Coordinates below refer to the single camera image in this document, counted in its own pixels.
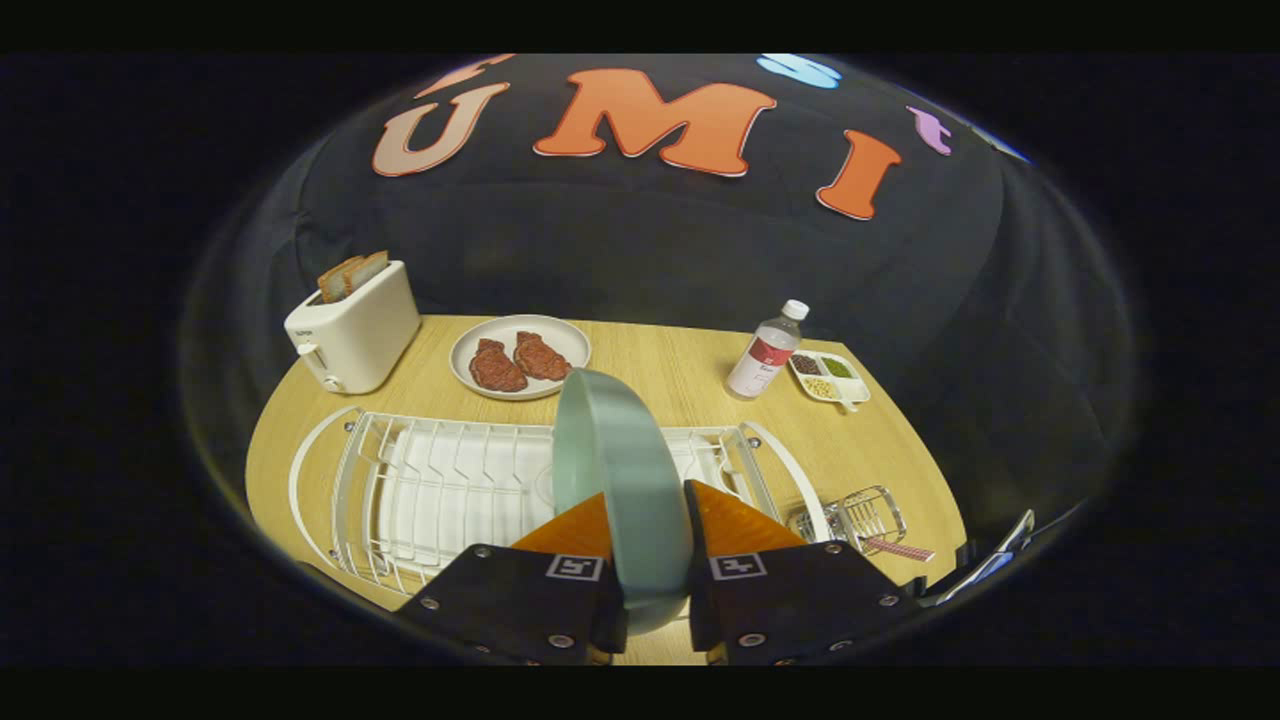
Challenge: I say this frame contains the red meat piece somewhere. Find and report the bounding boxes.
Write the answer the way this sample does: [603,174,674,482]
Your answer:
[513,331,573,382]
[468,338,529,393]

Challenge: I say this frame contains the clear bottle with red label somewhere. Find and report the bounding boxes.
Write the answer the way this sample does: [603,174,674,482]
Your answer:
[725,299,811,401]

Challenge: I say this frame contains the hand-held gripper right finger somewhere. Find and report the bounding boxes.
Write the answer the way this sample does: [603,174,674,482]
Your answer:
[683,480,923,666]

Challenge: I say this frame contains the brown bread slice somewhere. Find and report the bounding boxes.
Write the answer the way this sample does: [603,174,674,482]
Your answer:
[345,250,390,294]
[317,257,363,304]

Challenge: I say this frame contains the light green plate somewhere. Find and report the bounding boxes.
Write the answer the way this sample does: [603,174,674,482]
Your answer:
[552,367,696,636]

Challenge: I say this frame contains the white dish rack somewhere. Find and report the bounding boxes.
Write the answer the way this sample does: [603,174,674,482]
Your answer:
[288,405,831,598]

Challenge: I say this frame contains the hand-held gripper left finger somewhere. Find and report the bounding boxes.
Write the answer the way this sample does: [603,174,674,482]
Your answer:
[395,492,629,666]

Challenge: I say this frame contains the white divided dish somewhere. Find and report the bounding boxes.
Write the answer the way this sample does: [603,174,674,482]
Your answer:
[787,350,872,414]

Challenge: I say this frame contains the white toaster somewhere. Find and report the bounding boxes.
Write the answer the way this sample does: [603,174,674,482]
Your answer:
[284,260,423,395]

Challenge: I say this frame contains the metal wire basket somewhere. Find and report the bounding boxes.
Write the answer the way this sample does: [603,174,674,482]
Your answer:
[787,485,909,558]

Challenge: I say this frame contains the white plate with meat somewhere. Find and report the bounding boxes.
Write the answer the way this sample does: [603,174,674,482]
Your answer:
[449,314,592,402]

